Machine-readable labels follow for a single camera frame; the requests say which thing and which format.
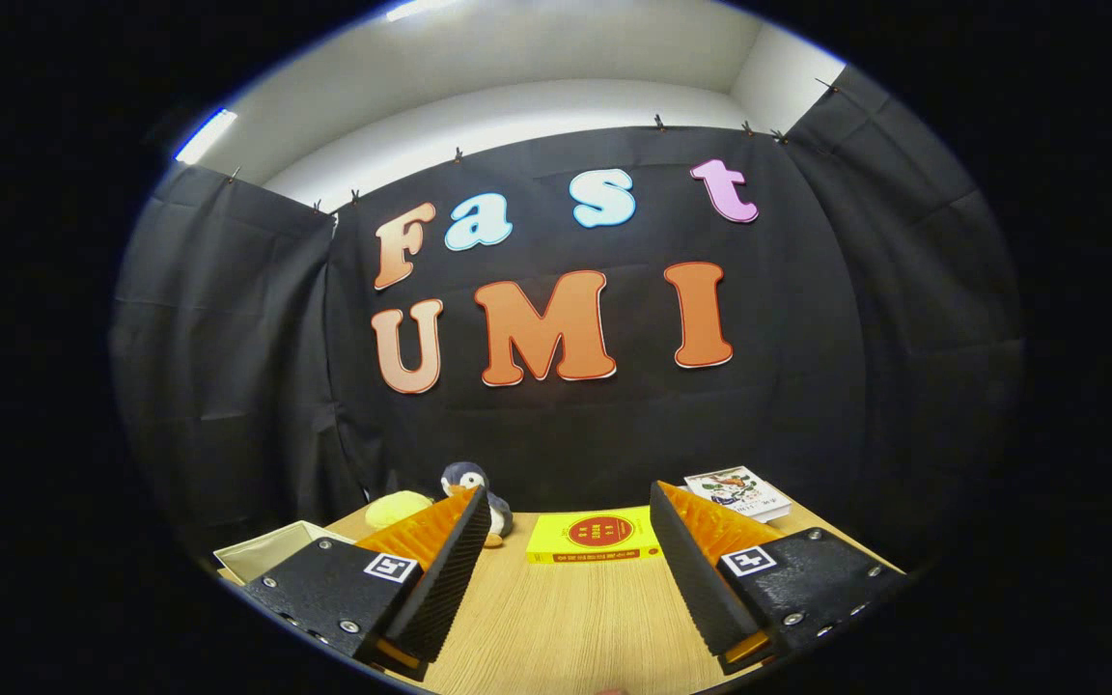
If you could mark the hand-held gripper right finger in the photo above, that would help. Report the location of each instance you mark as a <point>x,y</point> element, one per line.
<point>686,569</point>

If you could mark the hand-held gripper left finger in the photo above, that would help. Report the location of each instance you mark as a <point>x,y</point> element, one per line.
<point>450,579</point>

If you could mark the beige fabric storage box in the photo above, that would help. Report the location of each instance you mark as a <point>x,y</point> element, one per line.
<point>266,552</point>

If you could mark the yellow round plush toy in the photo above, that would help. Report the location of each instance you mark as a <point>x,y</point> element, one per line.
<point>397,507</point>

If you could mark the white illustrated cover book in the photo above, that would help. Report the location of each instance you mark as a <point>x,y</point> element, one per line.
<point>739,490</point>

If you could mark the yellow book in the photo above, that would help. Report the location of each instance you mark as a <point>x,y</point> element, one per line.
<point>595,536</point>

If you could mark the penguin plush toy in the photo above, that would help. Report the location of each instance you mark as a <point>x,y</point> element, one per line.
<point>464,478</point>

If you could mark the ceiling light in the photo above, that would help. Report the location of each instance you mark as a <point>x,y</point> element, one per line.
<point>419,9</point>
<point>207,135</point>

